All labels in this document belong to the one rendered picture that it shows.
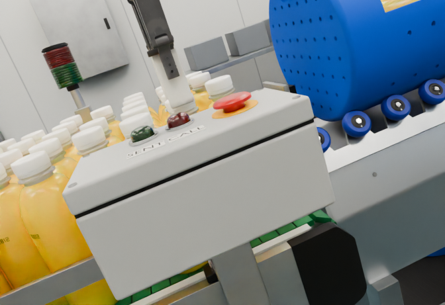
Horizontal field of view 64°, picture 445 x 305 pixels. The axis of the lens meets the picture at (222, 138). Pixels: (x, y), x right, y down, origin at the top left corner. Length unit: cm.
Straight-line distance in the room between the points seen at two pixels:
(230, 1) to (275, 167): 378
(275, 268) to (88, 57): 328
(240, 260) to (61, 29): 340
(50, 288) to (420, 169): 56
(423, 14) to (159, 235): 49
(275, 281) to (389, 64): 35
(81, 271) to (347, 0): 49
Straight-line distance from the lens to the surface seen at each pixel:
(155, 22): 41
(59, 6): 366
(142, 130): 32
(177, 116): 32
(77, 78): 94
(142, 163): 27
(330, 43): 59
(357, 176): 61
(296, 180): 30
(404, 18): 60
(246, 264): 35
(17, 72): 393
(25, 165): 44
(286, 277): 49
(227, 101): 31
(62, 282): 47
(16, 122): 398
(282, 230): 50
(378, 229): 68
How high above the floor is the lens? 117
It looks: 16 degrees down
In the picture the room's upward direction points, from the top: 19 degrees counter-clockwise
